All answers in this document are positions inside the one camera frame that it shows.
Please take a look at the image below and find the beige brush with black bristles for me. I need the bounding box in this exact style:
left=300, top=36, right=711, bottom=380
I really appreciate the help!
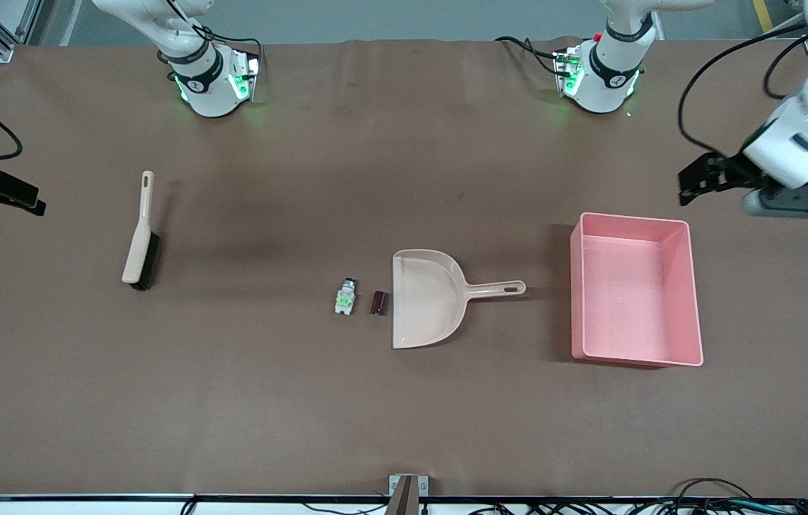
left=122, top=170, right=161, bottom=291

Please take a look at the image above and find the beige plastic dustpan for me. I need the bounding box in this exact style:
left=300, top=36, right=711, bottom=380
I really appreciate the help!
left=391, top=249, right=527, bottom=350

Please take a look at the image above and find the white green electronic component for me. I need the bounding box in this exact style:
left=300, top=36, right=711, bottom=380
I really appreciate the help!
left=334, top=278, right=358, bottom=316

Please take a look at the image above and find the pink plastic bin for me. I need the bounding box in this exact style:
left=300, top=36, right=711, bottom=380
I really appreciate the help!
left=570, top=212, right=704, bottom=368

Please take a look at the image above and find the left base green-lit control box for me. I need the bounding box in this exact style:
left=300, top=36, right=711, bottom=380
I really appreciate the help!
left=553, top=46, right=585, bottom=99

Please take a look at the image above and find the base green-lit control box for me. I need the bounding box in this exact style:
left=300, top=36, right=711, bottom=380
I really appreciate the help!
left=553, top=46, right=585, bottom=99
left=227, top=49, right=263, bottom=102

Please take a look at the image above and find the right base green-lit control box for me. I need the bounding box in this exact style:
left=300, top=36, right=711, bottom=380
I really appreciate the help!
left=227, top=49, right=263, bottom=102

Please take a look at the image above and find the brown table mat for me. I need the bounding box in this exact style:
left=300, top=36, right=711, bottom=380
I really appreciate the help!
left=0, top=37, right=808, bottom=498

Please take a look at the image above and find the black left base cable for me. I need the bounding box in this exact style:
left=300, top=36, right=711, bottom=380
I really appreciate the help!
left=495, top=34, right=563, bottom=76

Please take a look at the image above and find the black base cable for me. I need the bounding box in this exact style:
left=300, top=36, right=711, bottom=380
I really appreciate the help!
left=495, top=34, right=563, bottom=76
left=160, top=0, right=265, bottom=76

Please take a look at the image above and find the black right base cable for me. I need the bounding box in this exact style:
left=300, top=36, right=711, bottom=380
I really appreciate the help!
left=160, top=0, right=265, bottom=76

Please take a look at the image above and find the black looped cable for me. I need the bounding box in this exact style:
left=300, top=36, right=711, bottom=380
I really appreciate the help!
left=672, top=478, right=759, bottom=501

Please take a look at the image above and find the teal cable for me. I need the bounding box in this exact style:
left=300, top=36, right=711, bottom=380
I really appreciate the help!
left=729, top=501, right=794, bottom=514

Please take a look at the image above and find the metal camera stand bracket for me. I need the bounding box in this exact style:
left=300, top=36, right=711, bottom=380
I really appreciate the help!
left=386, top=474, right=430, bottom=515

